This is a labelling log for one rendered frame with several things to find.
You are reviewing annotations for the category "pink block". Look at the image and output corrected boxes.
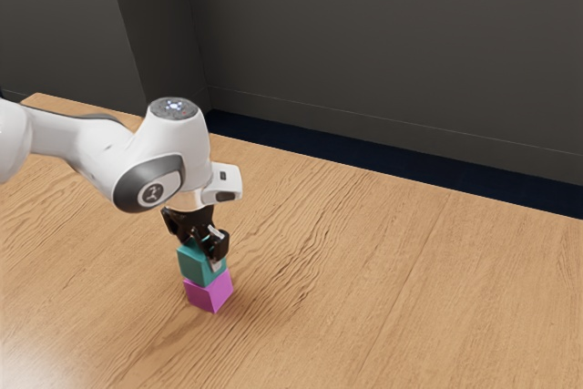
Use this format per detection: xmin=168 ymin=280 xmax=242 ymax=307
xmin=182 ymin=269 xmax=235 ymax=315

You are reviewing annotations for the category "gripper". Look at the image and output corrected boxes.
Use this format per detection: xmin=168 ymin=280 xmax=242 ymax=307
xmin=159 ymin=205 xmax=230 ymax=274

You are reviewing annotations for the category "teal block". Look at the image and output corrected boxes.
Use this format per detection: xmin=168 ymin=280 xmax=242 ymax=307
xmin=176 ymin=235 xmax=228 ymax=287

